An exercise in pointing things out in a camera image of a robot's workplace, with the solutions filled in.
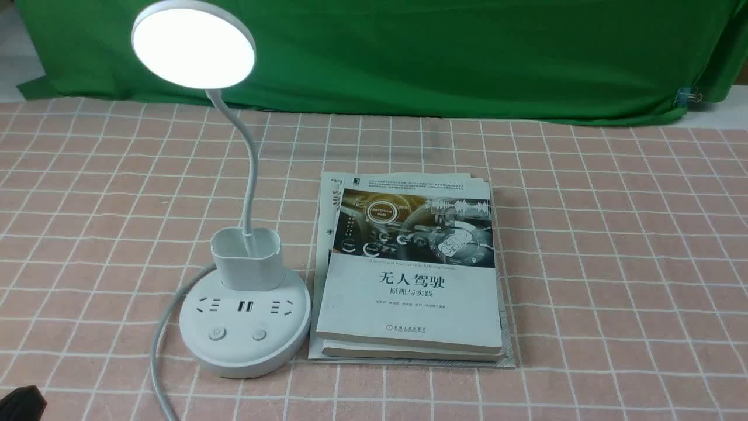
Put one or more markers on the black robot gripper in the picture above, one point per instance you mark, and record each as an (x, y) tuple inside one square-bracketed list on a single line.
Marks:
[(23, 403)]

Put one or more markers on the white desk lamp with sockets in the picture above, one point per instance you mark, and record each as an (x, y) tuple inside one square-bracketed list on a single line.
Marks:
[(247, 314)]

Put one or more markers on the bottom book in stack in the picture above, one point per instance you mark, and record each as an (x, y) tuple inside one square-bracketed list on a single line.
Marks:
[(505, 360)]

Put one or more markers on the white self-driving textbook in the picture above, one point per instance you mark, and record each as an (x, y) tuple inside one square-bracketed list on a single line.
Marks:
[(409, 292)]

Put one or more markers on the pink checkered tablecloth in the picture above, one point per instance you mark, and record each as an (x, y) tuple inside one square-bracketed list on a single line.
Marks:
[(622, 255)]

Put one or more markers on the green backdrop cloth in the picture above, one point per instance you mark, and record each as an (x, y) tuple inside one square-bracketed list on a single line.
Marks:
[(594, 63)]

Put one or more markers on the blue binder clip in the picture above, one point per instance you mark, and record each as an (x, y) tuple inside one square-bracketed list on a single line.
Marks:
[(687, 95)]

